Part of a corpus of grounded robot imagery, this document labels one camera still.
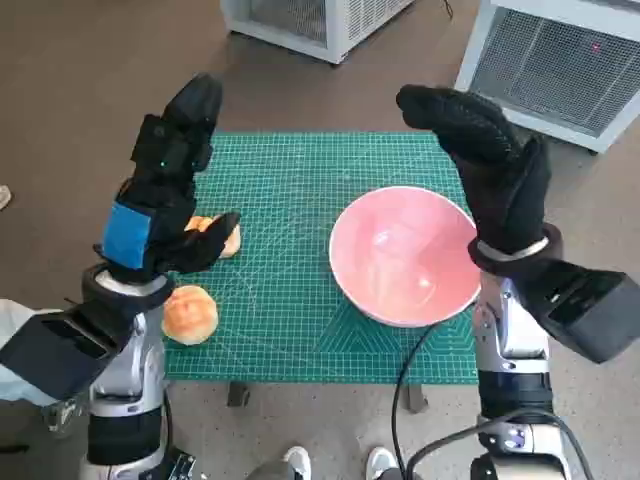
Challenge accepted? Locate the right robot hand, black glove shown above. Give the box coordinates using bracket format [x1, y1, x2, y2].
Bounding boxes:
[396, 84, 552, 252]

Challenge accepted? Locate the black left robot hand, blue tape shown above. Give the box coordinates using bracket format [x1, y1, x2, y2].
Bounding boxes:
[93, 73, 242, 287]

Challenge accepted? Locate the long striped toy bread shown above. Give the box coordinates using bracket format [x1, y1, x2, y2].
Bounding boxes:
[183, 215, 242, 259]

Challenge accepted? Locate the round toy bread bun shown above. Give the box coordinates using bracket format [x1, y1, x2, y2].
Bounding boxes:
[160, 285, 219, 346]

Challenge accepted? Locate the pink bowl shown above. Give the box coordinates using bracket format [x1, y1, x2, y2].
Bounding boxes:
[328, 185, 484, 329]

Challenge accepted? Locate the green cutting mat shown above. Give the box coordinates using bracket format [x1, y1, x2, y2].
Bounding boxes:
[162, 130, 479, 386]

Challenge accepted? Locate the white mesh cabinet, red light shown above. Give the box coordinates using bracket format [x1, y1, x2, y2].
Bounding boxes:
[453, 0, 640, 155]

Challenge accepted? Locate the person's grey shoe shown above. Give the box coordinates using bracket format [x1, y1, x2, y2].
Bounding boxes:
[47, 394, 86, 436]

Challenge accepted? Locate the black electronic box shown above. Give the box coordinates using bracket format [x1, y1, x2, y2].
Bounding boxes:
[162, 439, 197, 480]

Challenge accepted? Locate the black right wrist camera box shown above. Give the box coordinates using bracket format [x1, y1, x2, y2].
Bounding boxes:
[514, 259, 640, 364]

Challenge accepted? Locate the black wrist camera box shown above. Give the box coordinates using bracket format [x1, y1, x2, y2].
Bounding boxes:
[0, 299, 134, 407]
[514, 259, 640, 364]

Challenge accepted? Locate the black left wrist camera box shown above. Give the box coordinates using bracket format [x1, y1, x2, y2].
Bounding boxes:
[0, 299, 134, 407]

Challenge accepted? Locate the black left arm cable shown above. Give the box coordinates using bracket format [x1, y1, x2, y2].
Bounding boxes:
[162, 379, 175, 446]

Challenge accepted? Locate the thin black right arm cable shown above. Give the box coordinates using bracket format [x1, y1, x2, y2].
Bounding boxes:
[391, 298, 481, 474]

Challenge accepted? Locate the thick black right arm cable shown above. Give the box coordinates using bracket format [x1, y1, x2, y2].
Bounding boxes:
[403, 407, 589, 480]

